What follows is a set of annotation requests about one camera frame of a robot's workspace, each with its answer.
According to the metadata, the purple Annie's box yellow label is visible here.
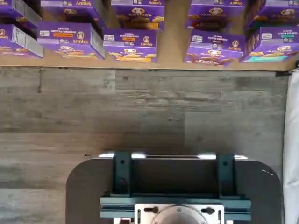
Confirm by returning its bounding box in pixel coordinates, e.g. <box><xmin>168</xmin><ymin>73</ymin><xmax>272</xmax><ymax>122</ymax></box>
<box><xmin>111</xmin><ymin>0</ymin><xmax>165</xmax><ymax>31</ymax></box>
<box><xmin>102</xmin><ymin>28</ymin><xmax>158</xmax><ymax>63</ymax></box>

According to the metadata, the purple Annie's box brown label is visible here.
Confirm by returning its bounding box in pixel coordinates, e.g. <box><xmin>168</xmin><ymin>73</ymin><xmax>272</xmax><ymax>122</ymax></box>
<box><xmin>184</xmin><ymin>29</ymin><xmax>245</xmax><ymax>68</ymax></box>
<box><xmin>186</xmin><ymin>0</ymin><xmax>249</xmax><ymax>32</ymax></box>

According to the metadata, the purple Annie's box orange label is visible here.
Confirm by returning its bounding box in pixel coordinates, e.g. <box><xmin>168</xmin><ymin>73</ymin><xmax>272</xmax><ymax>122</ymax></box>
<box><xmin>37</xmin><ymin>22</ymin><xmax>106</xmax><ymax>60</ymax></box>
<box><xmin>40</xmin><ymin>0</ymin><xmax>105</xmax><ymax>28</ymax></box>

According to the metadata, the purple Annie's box teal label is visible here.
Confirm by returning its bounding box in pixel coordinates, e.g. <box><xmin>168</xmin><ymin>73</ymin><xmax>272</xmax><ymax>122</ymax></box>
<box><xmin>245</xmin><ymin>0</ymin><xmax>299</xmax><ymax>30</ymax></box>
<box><xmin>241</xmin><ymin>26</ymin><xmax>299</xmax><ymax>63</ymax></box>

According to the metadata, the purple Annie's snack box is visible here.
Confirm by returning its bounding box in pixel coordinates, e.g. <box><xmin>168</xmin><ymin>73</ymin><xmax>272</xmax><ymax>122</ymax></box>
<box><xmin>0</xmin><ymin>0</ymin><xmax>43</xmax><ymax>30</ymax></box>
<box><xmin>0</xmin><ymin>24</ymin><xmax>44</xmax><ymax>58</ymax></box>

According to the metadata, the wooden board under purple boxes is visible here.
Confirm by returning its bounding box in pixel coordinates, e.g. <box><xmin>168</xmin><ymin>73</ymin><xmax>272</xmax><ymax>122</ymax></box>
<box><xmin>0</xmin><ymin>0</ymin><xmax>294</xmax><ymax>72</ymax></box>

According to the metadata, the silver mounting plate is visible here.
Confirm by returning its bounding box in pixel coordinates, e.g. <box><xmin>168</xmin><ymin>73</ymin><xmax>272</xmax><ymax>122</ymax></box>
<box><xmin>134</xmin><ymin>203</ymin><xmax>225</xmax><ymax>224</ymax></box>

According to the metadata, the white plastic curtain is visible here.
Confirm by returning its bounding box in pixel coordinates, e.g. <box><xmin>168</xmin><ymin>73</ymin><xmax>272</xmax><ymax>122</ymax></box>
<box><xmin>283</xmin><ymin>67</ymin><xmax>299</xmax><ymax>224</ymax></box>

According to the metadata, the teal metal bracket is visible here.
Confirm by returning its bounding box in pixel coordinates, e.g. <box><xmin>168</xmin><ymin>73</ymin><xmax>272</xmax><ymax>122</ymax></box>
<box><xmin>113</xmin><ymin>151</ymin><xmax>133</xmax><ymax>195</ymax></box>
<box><xmin>216</xmin><ymin>152</ymin><xmax>236</xmax><ymax>196</ymax></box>

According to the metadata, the teal metal rail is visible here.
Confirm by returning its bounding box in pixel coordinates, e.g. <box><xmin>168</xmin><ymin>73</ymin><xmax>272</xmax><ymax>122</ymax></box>
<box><xmin>100</xmin><ymin>192</ymin><xmax>252</xmax><ymax>219</ymax></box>

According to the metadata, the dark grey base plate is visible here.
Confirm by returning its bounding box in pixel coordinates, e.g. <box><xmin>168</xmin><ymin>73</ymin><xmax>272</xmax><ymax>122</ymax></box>
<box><xmin>66</xmin><ymin>153</ymin><xmax>282</xmax><ymax>224</ymax></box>

